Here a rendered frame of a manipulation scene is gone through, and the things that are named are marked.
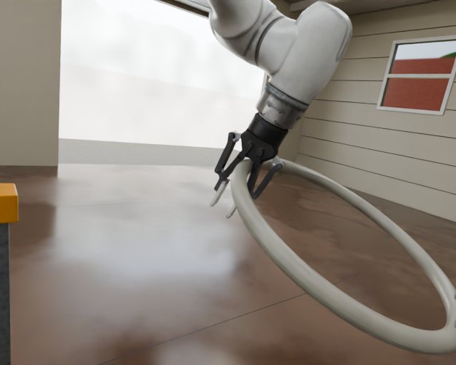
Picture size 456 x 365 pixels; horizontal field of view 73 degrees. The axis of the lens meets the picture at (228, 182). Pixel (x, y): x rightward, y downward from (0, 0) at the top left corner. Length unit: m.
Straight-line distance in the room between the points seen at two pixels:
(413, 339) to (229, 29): 0.55
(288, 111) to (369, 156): 7.22
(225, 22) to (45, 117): 5.47
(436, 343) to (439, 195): 6.70
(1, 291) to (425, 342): 1.02
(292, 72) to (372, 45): 7.72
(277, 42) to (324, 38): 0.08
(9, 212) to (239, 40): 0.74
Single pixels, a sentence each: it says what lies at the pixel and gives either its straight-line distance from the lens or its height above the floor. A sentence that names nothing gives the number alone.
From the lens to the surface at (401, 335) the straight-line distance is 0.49.
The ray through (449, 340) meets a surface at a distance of 0.57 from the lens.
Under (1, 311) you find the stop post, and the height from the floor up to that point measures 0.72.
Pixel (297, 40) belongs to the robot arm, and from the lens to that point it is 0.57.
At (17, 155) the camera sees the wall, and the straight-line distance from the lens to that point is 6.05.
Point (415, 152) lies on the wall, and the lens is 7.36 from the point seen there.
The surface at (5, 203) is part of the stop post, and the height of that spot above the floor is 1.06.
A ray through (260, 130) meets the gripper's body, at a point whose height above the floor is 1.35.
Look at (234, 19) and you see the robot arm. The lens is 0.61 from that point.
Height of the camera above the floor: 1.38
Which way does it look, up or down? 13 degrees down
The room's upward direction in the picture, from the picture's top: 9 degrees clockwise
